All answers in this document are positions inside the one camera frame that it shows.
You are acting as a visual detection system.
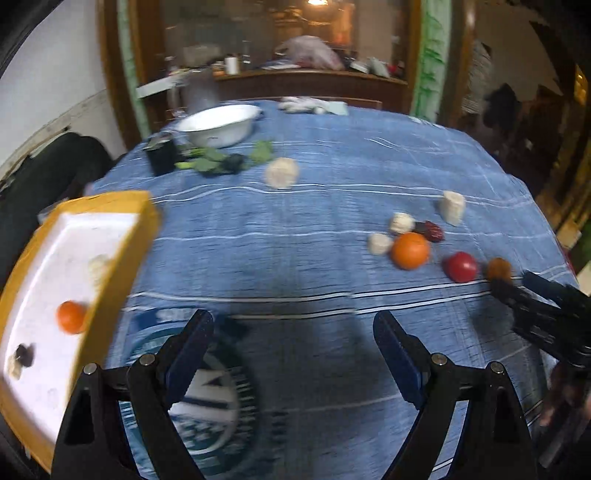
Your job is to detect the small orange tangerine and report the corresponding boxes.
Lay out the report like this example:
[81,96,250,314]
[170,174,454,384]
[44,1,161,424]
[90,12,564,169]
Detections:
[486,257,513,283]

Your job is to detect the large orange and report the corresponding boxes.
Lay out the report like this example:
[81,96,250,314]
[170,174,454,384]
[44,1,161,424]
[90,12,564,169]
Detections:
[390,232,431,270]

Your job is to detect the beige round cake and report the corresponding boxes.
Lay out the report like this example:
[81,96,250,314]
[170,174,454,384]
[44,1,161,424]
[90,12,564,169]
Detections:
[367,232,394,255]

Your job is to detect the person's right hand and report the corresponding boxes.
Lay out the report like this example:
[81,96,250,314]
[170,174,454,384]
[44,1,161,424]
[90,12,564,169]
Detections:
[540,362,590,427]

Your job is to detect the orange in tray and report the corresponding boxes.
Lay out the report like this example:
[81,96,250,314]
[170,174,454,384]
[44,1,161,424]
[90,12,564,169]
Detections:
[56,301,87,335]

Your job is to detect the red date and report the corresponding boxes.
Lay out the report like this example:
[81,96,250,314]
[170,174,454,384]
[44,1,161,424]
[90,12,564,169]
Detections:
[414,221,445,243]

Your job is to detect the white corn piece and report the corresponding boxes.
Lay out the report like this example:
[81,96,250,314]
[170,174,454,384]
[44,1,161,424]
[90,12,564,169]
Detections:
[440,190,466,226]

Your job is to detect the dark plum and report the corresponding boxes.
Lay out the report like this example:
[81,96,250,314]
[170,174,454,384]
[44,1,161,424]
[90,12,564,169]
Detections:
[14,344,35,368]

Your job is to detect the beige cake in tray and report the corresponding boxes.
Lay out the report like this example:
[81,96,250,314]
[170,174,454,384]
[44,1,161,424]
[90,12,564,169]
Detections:
[88,254,112,289]

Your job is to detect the yellow tray white lining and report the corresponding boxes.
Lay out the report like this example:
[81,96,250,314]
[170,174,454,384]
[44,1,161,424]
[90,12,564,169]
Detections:
[1,191,160,470]

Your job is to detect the white lump in tray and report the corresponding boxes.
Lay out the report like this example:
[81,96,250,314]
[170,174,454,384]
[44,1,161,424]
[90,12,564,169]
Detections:
[7,356,22,380]

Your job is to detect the white food cube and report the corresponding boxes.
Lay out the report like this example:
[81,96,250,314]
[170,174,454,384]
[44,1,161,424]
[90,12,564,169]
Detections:
[389,212,416,235]

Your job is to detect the blue plaid tablecloth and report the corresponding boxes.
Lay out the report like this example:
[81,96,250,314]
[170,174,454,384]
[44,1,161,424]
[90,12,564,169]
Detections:
[92,102,574,479]

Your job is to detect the green leafy vegetable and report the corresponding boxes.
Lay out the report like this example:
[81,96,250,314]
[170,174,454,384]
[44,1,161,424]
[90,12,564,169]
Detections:
[174,140,273,177]

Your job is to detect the black sofa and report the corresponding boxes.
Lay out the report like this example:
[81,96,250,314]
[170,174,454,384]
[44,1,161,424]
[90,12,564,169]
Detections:
[1,132,113,284]

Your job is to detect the black small box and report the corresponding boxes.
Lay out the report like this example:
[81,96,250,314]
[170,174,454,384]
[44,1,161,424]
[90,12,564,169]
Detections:
[143,132,178,176]

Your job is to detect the wooden cabinet counter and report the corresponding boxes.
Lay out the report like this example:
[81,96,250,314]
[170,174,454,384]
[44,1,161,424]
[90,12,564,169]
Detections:
[215,69,412,114]

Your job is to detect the round white bun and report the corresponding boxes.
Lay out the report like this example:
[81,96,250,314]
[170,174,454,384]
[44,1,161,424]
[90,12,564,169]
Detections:
[264,157,300,190]

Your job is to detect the white enamel basin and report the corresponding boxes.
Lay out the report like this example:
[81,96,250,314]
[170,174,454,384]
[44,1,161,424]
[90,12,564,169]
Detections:
[175,104,263,148]

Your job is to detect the glass mug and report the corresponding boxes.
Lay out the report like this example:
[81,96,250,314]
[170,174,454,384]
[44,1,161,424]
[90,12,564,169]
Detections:
[167,67,221,118]

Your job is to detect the white gloves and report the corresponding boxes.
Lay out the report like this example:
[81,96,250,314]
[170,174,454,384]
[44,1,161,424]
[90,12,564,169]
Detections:
[279,96,349,116]

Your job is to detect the pink plastic bag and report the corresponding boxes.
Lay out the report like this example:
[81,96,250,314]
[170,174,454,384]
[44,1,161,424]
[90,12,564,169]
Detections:
[274,35,345,71]

